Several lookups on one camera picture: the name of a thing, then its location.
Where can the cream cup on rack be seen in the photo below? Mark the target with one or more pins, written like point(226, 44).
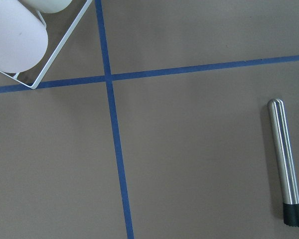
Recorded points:
point(48, 6)

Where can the pink cup on rack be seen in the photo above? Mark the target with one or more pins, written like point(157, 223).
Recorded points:
point(23, 38)

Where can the steel muddler black tip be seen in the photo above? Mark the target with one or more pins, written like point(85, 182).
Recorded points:
point(285, 162)

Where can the white wire cup rack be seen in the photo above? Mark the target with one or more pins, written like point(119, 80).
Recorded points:
point(60, 26)

